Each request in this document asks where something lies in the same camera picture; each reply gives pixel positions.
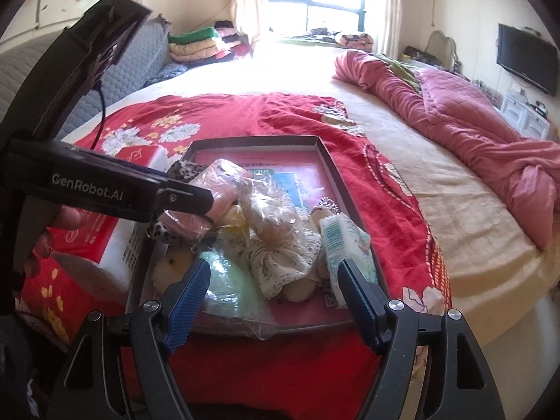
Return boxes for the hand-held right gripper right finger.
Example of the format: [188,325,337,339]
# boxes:
[337,258,508,420]

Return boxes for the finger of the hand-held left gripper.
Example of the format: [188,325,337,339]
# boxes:
[63,142,172,183]
[155,181,215,224]

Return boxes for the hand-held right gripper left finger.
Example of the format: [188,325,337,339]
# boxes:
[46,258,212,420]

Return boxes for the pink roll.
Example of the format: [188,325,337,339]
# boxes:
[160,160,257,239]

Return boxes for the leopard print scrunchie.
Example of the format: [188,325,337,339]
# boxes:
[146,160,211,243]

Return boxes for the small cream plush toy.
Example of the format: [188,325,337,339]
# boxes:
[153,245,197,292]

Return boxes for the yellow snack packet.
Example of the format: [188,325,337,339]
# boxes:
[214,205,250,246]

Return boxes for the white green tissue packet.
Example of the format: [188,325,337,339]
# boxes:
[318,212,379,309]

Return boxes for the beige item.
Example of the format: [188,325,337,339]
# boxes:
[238,179,307,250]

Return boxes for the white floral cloth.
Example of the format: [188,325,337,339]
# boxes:
[238,227,324,300]

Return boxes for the pink box lid tray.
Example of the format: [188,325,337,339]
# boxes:
[125,135,390,331]

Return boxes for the person's left hand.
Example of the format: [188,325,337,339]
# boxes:
[24,205,82,276]

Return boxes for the red tissue pack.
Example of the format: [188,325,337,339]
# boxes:
[20,144,169,302]

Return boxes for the dark patterned pillow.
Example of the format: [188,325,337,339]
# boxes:
[144,62,189,88]

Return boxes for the grey quilted headboard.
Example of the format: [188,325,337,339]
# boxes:
[0,22,171,141]

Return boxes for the cream bed sheet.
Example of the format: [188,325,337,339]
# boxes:
[61,46,560,346]

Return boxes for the red floral blanket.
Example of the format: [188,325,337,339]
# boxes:
[17,92,451,420]

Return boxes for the stack of folded clothes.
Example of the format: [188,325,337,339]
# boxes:
[168,20,252,68]

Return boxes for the cream curtain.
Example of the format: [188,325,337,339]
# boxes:
[376,0,405,60]
[230,0,272,57]

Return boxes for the pink quilt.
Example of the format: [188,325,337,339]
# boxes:
[332,50,560,250]

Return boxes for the green cloth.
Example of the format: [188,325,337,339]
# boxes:
[376,55,423,95]

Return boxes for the brown patterned blanket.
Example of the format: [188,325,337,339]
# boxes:
[337,31,375,51]

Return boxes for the white drawer cabinet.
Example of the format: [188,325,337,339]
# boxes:
[501,90,552,141]

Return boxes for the cluttered dressing table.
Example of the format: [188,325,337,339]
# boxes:
[400,46,504,106]

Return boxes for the vanity mirror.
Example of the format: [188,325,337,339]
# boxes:
[426,30,460,71]

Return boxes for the black television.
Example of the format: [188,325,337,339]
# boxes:
[496,23,558,95]

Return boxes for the black cable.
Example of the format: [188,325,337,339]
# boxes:
[90,74,108,149]

